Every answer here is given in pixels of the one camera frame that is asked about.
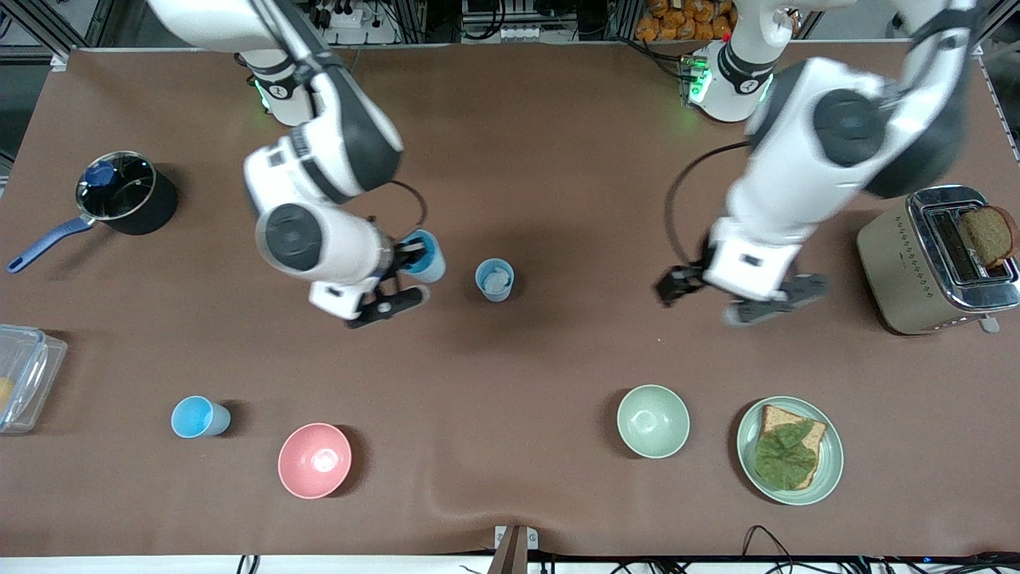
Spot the light blue plastic cup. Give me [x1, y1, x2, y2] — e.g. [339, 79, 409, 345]
[397, 229, 447, 285]
[171, 395, 232, 439]

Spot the grey-blue plastic cup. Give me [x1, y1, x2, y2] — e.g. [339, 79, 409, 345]
[475, 258, 516, 304]

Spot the pale green bowl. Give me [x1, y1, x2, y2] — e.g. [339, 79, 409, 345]
[616, 384, 691, 460]

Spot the silver beige toaster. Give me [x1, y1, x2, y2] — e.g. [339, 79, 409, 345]
[856, 184, 1020, 336]

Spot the brown bread slice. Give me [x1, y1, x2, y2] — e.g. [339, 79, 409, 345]
[757, 404, 828, 490]

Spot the pink bowl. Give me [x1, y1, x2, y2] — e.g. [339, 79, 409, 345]
[277, 423, 353, 501]

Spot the green lettuce leaf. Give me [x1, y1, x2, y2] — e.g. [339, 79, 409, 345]
[754, 420, 821, 491]

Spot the pale green plate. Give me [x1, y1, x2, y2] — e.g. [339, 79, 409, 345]
[736, 395, 845, 507]

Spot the dark toast slice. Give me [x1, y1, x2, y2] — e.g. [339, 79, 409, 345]
[958, 205, 1020, 269]

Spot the white power strip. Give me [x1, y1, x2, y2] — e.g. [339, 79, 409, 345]
[305, 0, 401, 45]

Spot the bag of orange buns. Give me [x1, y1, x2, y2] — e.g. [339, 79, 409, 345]
[634, 0, 740, 42]

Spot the glass pot lid blue knob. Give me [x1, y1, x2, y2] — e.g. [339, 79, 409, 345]
[76, 151, 157, 222]

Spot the brown wooden bar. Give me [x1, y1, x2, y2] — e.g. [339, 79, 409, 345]
[487, 526, 529, 574]

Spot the clear plastic container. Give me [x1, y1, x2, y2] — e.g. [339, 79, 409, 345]
[0, 324, 69, 435]

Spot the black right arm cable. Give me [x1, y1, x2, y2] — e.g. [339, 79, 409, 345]
[389, 179, 429, 234]

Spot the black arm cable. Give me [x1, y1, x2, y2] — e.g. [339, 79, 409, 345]
[665, 141, 754, 270]
[389, 179, 429, 234]

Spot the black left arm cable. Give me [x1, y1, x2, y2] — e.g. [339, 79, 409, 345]
[665, 141, 754, 270]

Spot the black saucepan blue handle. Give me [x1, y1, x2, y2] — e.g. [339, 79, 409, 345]
[6, 150, 179, 275]

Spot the black looped floor cable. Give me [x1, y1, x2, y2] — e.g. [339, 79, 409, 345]
[741, 524, 806, 574]

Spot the metal table bracket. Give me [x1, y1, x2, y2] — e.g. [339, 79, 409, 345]
[493, 525, 539, 552]

